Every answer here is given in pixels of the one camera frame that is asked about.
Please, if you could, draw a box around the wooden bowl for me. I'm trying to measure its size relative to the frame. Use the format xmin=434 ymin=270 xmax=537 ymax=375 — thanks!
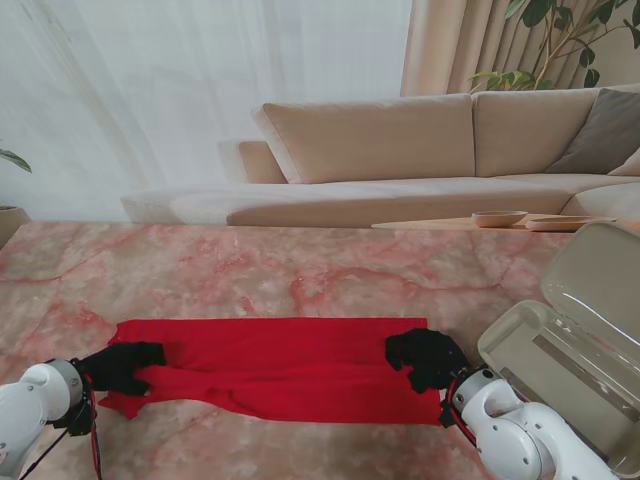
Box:
xmin=471 ymin=209 xmax=529 ymax=229

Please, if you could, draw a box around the green plant with long leaf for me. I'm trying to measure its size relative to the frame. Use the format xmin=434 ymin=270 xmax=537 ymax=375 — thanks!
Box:
xmin=0 ymin=139 xmax=33 ymax=174

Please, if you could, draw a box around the white sheer curtain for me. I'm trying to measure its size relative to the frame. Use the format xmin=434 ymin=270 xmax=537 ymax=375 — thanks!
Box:
xmin=0 ymin=0 xmax=416 ymax=224

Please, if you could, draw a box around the beige plant pot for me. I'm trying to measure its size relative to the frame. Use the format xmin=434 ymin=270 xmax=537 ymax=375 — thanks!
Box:
xmin=0 ymin=204 xmax=32 ymax=250

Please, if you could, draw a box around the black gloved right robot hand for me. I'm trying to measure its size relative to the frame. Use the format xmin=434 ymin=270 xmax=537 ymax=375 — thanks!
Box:
xmin=383 ymin=327 xmax=471 ymax=396

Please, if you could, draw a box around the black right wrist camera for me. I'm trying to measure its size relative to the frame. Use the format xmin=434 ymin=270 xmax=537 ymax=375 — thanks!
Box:
xmin=437 ymin=399 xmax=459 ymax=429

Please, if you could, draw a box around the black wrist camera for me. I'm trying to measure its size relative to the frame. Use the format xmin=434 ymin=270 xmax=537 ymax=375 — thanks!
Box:
xmin=54 ymin=404 xmax=94 ymax=437
xmin=437 ymin=399 xmax=459 ymax=429

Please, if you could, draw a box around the grey sofa cushion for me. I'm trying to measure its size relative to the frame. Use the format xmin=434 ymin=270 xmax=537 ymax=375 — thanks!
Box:
xmin=547 ymin=87 xmax=640 ymax=175

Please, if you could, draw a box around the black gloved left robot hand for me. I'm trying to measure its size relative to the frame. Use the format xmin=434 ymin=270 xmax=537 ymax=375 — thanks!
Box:
xmin=79 ymin=341 xmax=167 ymax=399

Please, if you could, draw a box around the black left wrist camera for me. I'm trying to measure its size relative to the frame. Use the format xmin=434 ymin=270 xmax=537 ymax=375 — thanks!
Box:
xmin=54 ymin=404 xmax=94 ymax=437

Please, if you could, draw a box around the red shirt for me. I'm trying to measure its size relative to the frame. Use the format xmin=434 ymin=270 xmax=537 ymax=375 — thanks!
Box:
xmin=97 ymin=317 xmax=444 ymax=427

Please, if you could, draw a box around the beige translucent open suitcase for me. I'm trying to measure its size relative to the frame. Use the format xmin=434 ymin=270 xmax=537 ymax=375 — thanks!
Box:
xmin=477 ymin=221 xmax=640 ymax=476

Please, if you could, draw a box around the red black right arm cable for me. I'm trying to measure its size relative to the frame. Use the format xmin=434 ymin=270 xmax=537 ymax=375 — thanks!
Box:
xmin=439 ymin=379 xmax=481 ymax=451

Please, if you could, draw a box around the beige corner sofa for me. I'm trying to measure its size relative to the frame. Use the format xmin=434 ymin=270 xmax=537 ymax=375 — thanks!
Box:
xmin=122 ymin=82 xmax=640 ymax=229

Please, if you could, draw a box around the beige pleated curtain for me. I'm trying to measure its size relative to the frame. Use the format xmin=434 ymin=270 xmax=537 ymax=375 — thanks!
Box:
xmin=399 ymin=0 xmax=609 ymax=97

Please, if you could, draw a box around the red black arm cable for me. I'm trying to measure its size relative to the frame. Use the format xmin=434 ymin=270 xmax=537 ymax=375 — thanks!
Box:
xmin=439 ymin=379 xmax=481 ymax=451
xmin=19 ymin=372 xmax=104 ymax=480

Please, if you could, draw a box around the light wooden coffee table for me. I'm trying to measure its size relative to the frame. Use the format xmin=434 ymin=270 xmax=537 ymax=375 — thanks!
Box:
xmin=370 ymin=213 xmax=621 ymax=232

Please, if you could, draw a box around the beige sofa cushion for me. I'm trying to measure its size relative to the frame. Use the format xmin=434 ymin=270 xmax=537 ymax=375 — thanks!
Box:
xmin=607 ymin=148 xmax=640 ymax=177

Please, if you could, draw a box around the tall green leafy plant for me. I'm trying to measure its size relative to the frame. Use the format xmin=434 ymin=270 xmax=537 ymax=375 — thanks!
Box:
xmin=469 ymin=0 xmax=640 ymax=92

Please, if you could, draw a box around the flat wooden tray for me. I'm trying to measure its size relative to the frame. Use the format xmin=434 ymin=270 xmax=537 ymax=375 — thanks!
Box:
xmin=524 ymin=214 xmax=617 ymax=232

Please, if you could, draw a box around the red black left arm cable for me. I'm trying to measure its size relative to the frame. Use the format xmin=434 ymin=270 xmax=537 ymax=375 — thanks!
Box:
xmin=19 ymin=372 xmax=104 ymax=480

